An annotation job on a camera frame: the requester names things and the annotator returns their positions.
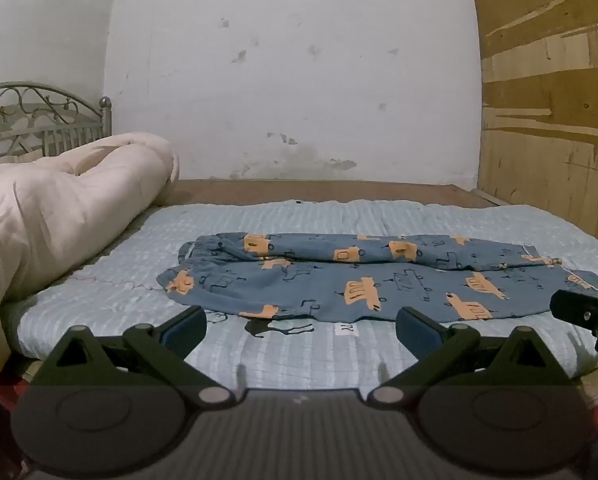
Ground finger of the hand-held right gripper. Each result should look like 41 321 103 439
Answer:
550 284 598 356

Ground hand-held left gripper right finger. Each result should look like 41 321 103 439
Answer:
366 306 574 409

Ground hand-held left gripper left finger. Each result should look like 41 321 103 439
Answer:
39 305 237 409

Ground blue printed pants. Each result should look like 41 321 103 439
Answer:
156 232 598 323

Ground light blue quilted blanket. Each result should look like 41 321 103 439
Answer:
2 199 598 393

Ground plywood board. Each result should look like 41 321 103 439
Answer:
466 0 598 251

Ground brown wooden bed platform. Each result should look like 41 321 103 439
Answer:
154 179 510 208

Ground cream rolled comforter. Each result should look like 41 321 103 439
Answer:
0 132 180 378

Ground metal bed headboard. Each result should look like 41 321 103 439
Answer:
0 81 112 161

